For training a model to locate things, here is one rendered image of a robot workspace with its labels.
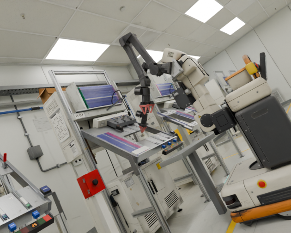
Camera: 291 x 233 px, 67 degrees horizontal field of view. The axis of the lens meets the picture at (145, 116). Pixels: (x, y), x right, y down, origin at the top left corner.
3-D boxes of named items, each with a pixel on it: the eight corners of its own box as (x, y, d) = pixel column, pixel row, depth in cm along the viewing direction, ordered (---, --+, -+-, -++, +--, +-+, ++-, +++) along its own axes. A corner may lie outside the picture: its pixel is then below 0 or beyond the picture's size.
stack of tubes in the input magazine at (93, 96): (121, 102, 268) (112, 83, 272) (88, 108, 227) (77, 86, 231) (115, 107, 275) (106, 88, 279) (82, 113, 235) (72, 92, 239)
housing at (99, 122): (127, 124, 270) (129, 113, 266) (97, 133, 231) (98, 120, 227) (122, 122, 274) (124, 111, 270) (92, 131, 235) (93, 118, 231)
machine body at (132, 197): (186, 206, 242) (160, 155, 251) (150, 247, 186) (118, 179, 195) (146, 217, 280) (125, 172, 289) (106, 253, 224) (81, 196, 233)
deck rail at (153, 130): (176, 142, 236) (177, 136, 234) (175, 142, 234) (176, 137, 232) (126, 122, 273) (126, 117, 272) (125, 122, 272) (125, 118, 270)
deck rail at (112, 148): (137, 162, 181) (138, 156, 180) (136, 163, 180) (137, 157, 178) (81, 135, 219) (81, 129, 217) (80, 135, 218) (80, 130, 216)
